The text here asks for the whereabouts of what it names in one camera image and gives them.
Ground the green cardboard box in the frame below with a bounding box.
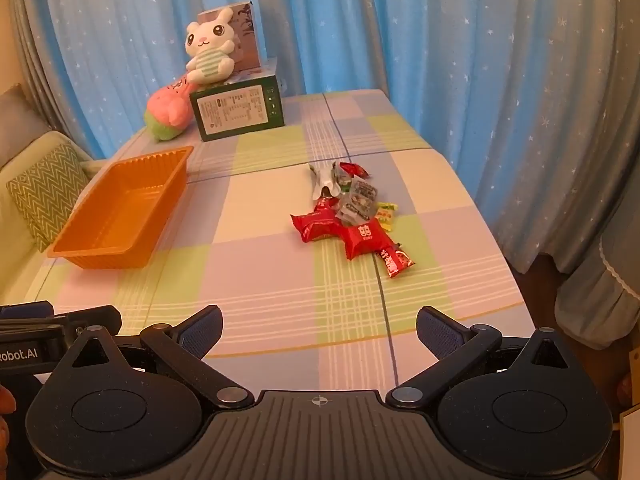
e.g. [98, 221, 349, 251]
[189, 74, 286, 142]

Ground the white bunny plush toy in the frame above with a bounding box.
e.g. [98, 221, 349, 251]
[184, 7, 236, 85]

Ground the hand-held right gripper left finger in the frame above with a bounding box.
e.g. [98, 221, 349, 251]
[55, 305, 253, 410]

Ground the white green snack packet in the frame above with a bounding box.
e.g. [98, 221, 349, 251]
[307, 161, 343, 200]

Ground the blue star-print curtain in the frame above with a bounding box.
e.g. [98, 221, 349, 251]
[30, 0, 640, 273]

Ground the person's left hand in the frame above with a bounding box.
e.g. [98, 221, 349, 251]
[0, 385, 17, 456]

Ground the green zigzag cushion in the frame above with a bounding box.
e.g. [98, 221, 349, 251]
[6, 142, 91, 253]

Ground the clear snack packet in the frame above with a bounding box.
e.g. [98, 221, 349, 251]
[336, 199, 376, 223]
[347, 179, 379, 206]

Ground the plaid tablecloth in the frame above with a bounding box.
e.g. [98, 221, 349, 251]
[25, 89, 526, 396]

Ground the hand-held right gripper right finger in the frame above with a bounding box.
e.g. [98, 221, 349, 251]
[386, 306, 583, 408]

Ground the pink green plush toy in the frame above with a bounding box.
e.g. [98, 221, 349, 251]
[145, 74, 193, 141]

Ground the large red snack packet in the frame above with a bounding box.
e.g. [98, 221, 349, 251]
[291, 208, 346, 244]
[336, 221, 397, 262]

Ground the grey lace-trimmed curtain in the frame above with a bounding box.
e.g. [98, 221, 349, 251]
[552, 220, 640, 353]

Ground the orange plastic tray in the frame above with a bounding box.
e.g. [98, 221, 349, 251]
[47, 146, 195, 270]

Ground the beige cardboard sheet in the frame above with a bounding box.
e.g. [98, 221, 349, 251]
[619, 401, 640, 433]

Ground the long red snack packet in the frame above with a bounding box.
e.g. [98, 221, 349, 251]
[372, 246, 417, 279]

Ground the grey pleated curtain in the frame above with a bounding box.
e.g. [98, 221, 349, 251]
[7, 0, 101, 158]

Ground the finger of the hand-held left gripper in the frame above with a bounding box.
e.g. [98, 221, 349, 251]
[0, 301, 55, 319]
[55, 305, 122, 337]

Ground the pale green sofa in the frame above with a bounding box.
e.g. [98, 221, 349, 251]
[0, 130, 103, 306]

